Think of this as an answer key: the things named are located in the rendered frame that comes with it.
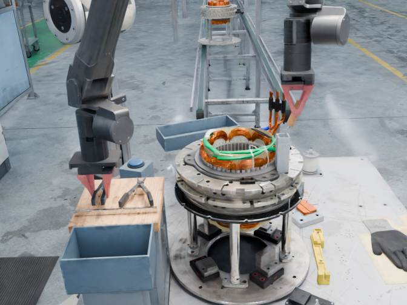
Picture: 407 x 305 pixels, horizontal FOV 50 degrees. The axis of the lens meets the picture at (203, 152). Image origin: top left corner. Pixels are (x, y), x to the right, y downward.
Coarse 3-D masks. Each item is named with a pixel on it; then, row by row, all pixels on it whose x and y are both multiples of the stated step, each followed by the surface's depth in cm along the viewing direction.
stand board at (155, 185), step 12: (96, 180) 108; (120, 180) 107; (132, 180) 107; (156, 180) 107; (84, 192) 103; (120, 192) 102; (156, 192) 101; (84, 204) 98; (96, 204) 98; (108, 204) 98; (132, 204) 97; (144, 204) 97; (156, 204) 97; (84, 216) 94; (96, 216) 93; (108, 216) 93; (120, 216) 93; (132, 216) 93; (144, 216) 93; (156, 216) 92; (156, 228) 91
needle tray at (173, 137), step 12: (192, 120) 142; (204, 120) 144; (216, 120) 145; (228, 120) 144; (156, 132) 139; (168, 132) 141; (180, 132) 142; (192, 132) 144; (204, 132) 133; (168, 144) 131; (180, 144) 132
